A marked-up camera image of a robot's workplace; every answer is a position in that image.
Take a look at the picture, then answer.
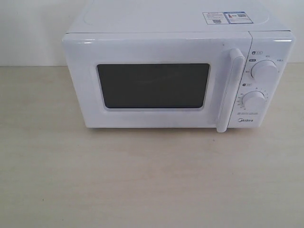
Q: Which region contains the white Midea microwave body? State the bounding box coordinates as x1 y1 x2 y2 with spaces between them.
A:
66 0 295 129

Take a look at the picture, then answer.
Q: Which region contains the white plastic lidded container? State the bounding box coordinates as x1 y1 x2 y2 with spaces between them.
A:
119 64 200 108

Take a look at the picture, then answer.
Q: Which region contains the warning label sticker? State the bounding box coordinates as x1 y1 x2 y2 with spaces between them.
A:
202 11 253 25

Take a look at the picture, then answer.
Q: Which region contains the lower white timer knob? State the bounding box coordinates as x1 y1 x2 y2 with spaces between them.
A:
241 91 266 109

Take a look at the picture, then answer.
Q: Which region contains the white microwave door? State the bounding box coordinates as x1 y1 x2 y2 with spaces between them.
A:
63 32 252 133

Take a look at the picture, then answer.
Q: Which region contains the upper white control knob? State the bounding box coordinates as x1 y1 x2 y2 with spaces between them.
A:
251 60 278 81

